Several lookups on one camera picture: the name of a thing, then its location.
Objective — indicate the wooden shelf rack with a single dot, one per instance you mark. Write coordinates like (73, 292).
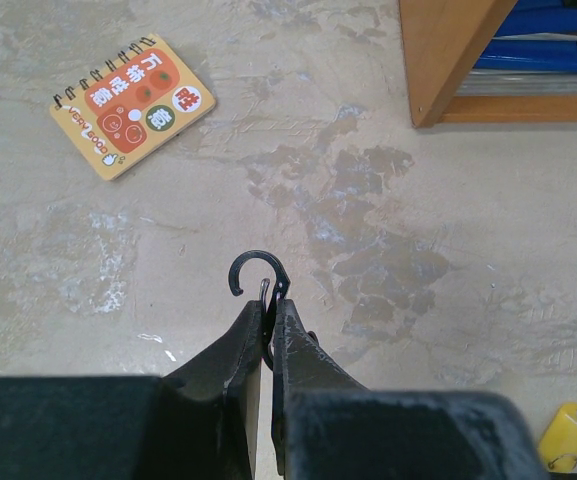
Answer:
(441, 42)

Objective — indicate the black S-shaped carabiner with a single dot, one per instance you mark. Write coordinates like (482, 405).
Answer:
(269, 331)

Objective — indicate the yellow key tag with key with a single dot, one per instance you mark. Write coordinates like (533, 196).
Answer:
(557, 446)

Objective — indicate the orange spiral notebook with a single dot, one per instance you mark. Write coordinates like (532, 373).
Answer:
(120, 113)

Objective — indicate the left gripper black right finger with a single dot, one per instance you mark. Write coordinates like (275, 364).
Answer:
(320, 424)

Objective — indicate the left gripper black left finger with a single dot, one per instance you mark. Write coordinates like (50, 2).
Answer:
(219, 390)

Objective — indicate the blue stapler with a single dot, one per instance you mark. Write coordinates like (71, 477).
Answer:
(536, 36)

